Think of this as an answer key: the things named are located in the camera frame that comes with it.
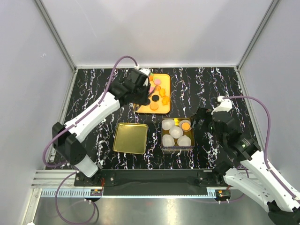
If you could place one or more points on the gold tin lid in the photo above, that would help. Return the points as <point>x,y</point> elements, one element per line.
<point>130,138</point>

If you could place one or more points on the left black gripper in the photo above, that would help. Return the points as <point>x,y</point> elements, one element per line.
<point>146,89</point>

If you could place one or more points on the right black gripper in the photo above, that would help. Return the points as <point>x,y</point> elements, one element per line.
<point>202,113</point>

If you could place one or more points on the bottom right paper cup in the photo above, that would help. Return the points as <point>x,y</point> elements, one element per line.
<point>184,141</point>

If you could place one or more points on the black sandwich cookie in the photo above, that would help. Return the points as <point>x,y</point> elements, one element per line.
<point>155,98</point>
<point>148,101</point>

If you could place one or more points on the orange swirl cookie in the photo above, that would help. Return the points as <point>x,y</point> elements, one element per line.
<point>157,88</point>

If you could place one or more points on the decorated cookie tin box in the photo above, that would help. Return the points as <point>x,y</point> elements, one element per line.
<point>177,148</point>

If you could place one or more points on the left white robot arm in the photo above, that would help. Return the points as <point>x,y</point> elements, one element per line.
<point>67,139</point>

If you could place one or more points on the yellow fish shaped cookie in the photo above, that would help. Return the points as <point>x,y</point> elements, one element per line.
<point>165,100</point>

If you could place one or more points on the top left paper cup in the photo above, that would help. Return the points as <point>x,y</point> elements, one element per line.
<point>167,124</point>

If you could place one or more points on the paper cup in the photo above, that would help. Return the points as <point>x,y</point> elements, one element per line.
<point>176,132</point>
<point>167,124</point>
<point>168,141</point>
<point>180,123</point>
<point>184,141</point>

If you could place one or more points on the round dotted tan biscuit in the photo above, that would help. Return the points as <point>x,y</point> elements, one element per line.
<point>154,106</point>

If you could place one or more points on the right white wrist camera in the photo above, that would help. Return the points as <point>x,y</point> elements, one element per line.
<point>223,105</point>

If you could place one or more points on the centre paper cup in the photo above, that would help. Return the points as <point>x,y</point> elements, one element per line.
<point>176,132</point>

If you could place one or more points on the bottom left paper cup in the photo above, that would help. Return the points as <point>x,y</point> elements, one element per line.
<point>168,141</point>

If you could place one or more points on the yellow plastic tray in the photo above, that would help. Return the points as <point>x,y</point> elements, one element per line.
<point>159,101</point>

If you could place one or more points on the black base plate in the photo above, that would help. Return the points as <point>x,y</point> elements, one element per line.
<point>111,178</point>

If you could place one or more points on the top right paper cup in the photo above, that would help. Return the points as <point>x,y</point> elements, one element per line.
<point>180,123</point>

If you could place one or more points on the round tan sandwich biscuit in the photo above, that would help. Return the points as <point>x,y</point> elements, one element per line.
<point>186,126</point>

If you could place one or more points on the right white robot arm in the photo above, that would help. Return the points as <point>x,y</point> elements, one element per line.
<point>279,199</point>

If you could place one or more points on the pink round macaron cookie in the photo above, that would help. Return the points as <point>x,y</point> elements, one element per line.
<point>157,81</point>

